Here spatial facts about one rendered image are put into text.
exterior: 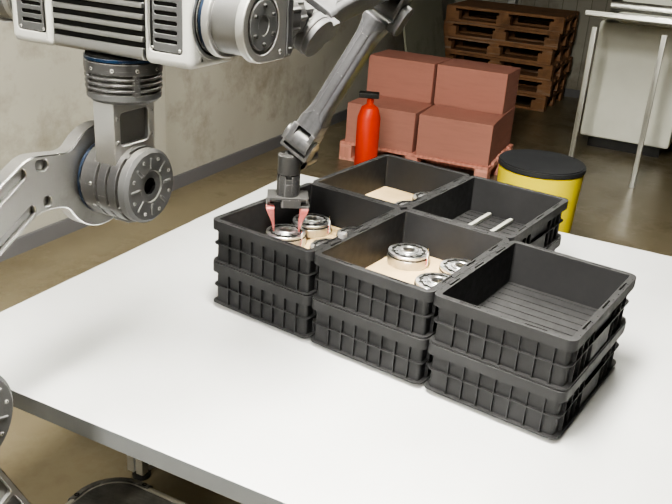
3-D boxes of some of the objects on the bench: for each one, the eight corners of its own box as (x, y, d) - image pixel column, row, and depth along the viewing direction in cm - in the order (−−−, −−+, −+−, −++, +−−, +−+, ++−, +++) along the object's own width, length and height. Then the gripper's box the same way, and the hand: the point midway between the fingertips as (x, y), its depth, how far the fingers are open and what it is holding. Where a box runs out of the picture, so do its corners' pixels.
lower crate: (554, 447, 156) (565, 394, 151) (419, 391, 171) (425, 341, 166) (617, 365, 187) (628, 319, 182) (498, 324, 202) (505, 280, 197)
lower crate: (419, 391, 171) (425, 341, 166) (306, 344, 186) (308, 298, 182) (498, 324, 202) (505, 280, 197) (395, 288, 217) (399, 247, 212)
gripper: (266, 176, 197) (264, 235, 203) (311, 178, 198) (307, 236, 204) (267, 167, 203) (265, 225, 209) (309, 169, 204) (306, 226, 210)
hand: (286, 227), depth 206 cm, fingers open, 6 cm apart
